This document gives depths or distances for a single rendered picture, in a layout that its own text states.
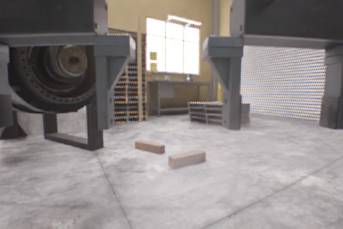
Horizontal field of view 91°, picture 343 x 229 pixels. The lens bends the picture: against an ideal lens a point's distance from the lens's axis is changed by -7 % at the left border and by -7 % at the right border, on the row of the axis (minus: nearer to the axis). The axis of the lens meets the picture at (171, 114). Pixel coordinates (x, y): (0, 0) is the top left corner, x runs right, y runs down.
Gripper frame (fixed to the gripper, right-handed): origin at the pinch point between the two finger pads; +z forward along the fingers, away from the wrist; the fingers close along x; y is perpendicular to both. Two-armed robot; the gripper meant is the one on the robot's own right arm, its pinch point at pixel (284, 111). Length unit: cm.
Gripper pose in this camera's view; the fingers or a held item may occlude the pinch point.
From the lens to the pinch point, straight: 25.5
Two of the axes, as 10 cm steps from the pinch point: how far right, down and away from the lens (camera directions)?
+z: -0.1, 9.9, 1.1
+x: 10.0, 0.1, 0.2
